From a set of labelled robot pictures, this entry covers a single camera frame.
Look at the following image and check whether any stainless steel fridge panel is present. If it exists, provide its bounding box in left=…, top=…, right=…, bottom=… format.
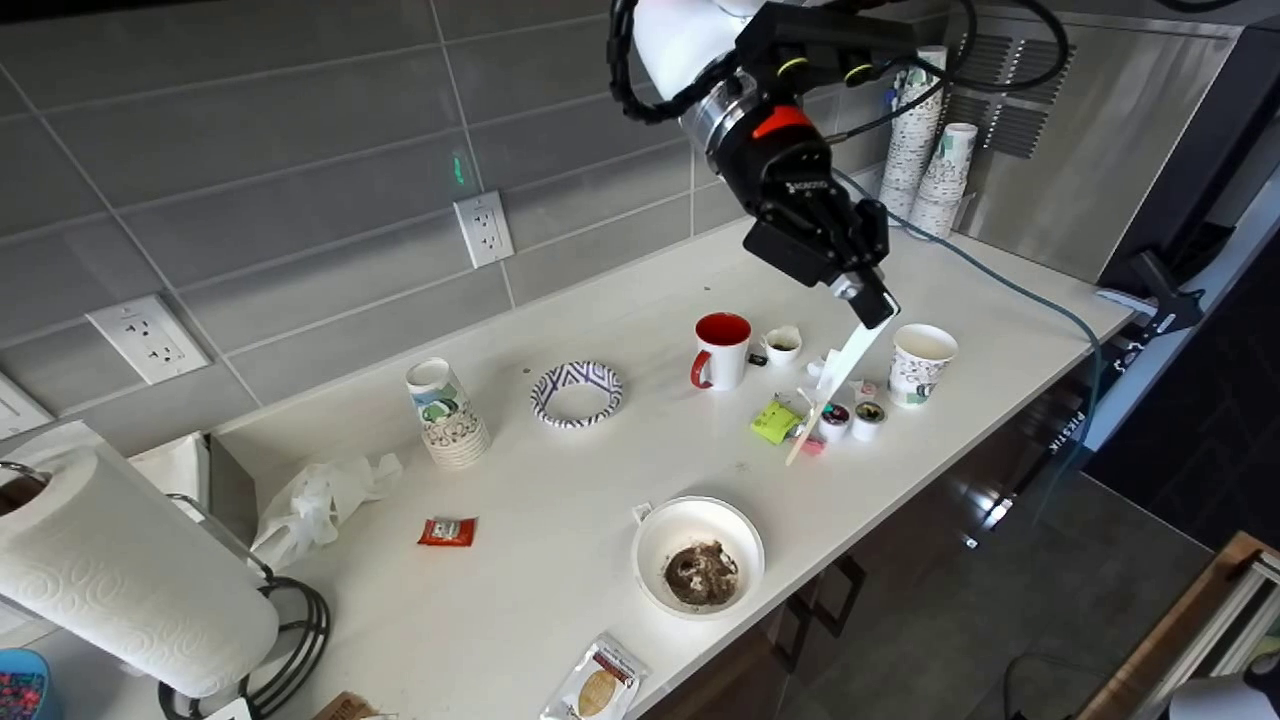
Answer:
left=966, top=15, right=1253, bottom=286

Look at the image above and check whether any black camera clamp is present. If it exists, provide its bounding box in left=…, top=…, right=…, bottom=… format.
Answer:
left=1113, top=249, right=1214, bottom=352

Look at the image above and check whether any clear snack packet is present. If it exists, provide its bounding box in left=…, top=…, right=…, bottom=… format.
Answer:
left=538, top=628, right=651, bottom=720

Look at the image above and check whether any blue patterned container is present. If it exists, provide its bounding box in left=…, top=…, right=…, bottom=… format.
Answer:
left=0, top=644, right=57, bottom=720

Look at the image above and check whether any white wall outlet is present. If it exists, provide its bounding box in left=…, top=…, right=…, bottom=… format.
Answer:
left=449, top=187, right=521, bottom=272
left=86, top=290, right=215, bottom=387

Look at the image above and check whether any small brown packet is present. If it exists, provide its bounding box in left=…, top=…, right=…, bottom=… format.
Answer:
left=316, top=688, right=388, bottom=720

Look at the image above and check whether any white metal box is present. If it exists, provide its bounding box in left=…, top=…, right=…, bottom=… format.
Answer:
left=125, top=426, right=259, bottom=549

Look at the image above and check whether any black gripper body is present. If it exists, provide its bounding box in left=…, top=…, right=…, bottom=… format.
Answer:
left=735, top=125, right=893, bottom=296

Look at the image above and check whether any clear plastic bag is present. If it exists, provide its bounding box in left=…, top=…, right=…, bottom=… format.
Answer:
left=247, top=449, right=410, bottom=571

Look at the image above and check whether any black wire towel holder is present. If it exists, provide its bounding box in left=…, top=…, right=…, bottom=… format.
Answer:
left=158, top=488, right=338, bottom=720

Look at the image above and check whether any patterned paper bowl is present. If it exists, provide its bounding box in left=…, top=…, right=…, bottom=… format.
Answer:
left=527, top=355, right=631, bottom=432

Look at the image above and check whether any blue power cable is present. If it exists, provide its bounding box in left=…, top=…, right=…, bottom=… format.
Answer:
left=879, top=203, right=1117, bottom=402

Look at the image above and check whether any floral paper cup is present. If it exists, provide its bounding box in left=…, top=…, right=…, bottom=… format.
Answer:
left=887, top=321, right=966, bottom=406

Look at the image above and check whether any black stool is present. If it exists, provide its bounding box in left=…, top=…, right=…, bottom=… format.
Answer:
left=765, top=551, right=873, bottom=673

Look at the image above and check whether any short paper cup stack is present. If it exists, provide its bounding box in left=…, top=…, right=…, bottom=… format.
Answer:
left=909, top=116, right=987, bottom=244

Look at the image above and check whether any small white creamer cup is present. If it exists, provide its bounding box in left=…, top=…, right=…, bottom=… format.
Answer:
left=765, top=323, right=809, bottom=366

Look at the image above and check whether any small pod green lid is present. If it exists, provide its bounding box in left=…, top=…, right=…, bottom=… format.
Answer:
left=852, top=401, right=896, bottom=449

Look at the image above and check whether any white paper towel roll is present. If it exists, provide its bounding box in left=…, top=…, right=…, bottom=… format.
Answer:
left=0, top=445, right=285, bottom=702

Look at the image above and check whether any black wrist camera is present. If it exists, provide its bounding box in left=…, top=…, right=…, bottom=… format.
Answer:
left=758, top=0, right=937, bottom=94

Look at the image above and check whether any pale metal rail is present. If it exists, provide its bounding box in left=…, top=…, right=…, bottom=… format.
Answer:
left=1075, top=163, right=1280, bottom=456

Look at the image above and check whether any patterned paper cup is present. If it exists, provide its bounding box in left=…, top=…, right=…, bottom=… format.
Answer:
left=403, top=352, right=487, bottom=475

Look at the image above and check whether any red sauce packet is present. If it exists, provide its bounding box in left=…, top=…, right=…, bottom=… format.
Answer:
left=411, top=510, right=480, bottom=551

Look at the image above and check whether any white bowl with food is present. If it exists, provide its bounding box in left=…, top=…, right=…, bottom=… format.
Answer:
left=630, top=493, right=773, bottom=615

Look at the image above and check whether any white mug red inside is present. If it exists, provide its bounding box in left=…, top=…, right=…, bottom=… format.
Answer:
left=685, top=309, right=760, bottom=401

